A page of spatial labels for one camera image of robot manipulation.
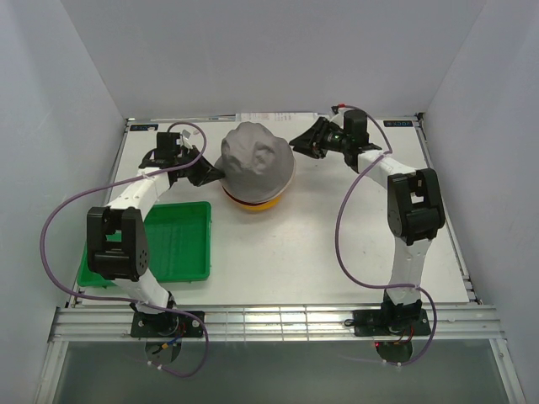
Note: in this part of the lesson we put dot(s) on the yellow bucket hat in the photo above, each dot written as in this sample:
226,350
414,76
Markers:
268,204

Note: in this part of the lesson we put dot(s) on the dark red bucket hat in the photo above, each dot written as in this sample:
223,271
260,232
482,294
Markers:
238,201

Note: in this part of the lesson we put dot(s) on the left corner label sticker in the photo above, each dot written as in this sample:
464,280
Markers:
143,127

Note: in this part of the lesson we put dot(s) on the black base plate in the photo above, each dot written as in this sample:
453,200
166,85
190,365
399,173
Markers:
166,325
371,323

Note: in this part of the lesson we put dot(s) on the dark label sticker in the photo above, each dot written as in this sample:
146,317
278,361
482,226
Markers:
398,123

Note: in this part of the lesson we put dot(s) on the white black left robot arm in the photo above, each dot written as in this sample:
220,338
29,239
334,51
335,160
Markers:
153,179

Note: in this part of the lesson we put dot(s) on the grey bucket hat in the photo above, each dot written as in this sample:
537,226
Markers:
249,154

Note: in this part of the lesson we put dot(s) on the aluminium table frame rail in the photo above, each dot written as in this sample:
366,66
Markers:
268,324

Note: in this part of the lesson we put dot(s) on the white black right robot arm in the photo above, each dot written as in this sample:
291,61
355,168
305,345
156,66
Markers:
415,213

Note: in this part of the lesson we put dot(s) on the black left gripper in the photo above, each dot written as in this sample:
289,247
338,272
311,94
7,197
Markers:
205,173

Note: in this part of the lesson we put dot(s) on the green plastic bin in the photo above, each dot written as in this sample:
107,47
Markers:
173,242

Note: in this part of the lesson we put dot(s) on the beige bucket hat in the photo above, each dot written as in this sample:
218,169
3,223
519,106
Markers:
282,177

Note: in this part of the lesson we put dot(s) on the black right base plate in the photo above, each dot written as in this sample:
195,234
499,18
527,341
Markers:
371,323

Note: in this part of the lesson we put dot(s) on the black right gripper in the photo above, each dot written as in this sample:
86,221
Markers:
310,142

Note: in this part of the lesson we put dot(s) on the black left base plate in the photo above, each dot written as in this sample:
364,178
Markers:
166,325

